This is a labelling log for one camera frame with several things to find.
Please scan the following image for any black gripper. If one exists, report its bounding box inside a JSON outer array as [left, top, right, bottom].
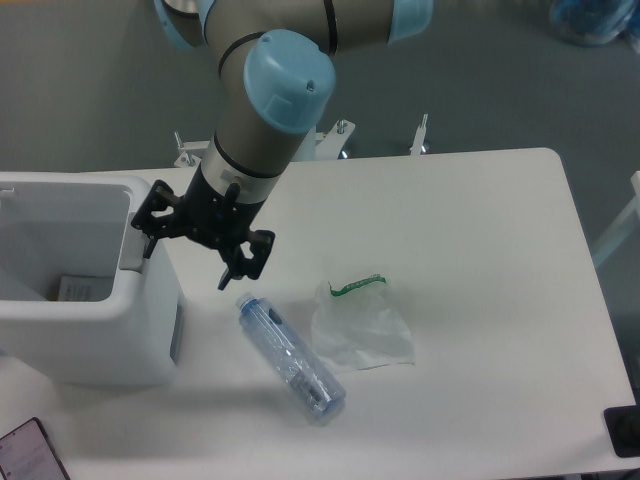
[[131, 167, 276, 290]]

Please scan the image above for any white push-lid trash can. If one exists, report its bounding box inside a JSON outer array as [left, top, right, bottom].
[[1, 172, 183, 386]]

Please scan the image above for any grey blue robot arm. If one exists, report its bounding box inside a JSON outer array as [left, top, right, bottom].
[[131, 1, 435, 285]]

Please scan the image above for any paper box inside trash can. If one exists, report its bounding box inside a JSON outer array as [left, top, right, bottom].
[[56, 275, 113, 302]]

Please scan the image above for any crumpled clear plastic bag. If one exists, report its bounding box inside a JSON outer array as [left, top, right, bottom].
[[311, 273, 415, 373]]

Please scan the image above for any clear blue plastic bottle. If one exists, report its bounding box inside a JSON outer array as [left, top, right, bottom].
[[236, 293, 346, 421]]

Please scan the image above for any smartphone with dark case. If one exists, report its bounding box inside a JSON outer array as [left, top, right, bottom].
[[1, 417, 70, 480]]

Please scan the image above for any blue plastic bag on floor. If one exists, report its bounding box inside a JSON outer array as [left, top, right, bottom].
[[548, 0, 639, 47]]

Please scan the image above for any black clamp at table edge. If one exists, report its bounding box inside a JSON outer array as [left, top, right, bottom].
[[604, 405, 639, 458]]

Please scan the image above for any white metal base frame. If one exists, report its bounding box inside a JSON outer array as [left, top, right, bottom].
[[173, 113, 430, 168]]

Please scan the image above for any white frame at right edge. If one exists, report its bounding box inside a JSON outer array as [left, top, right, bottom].
[[591, 171, 639, 269]]

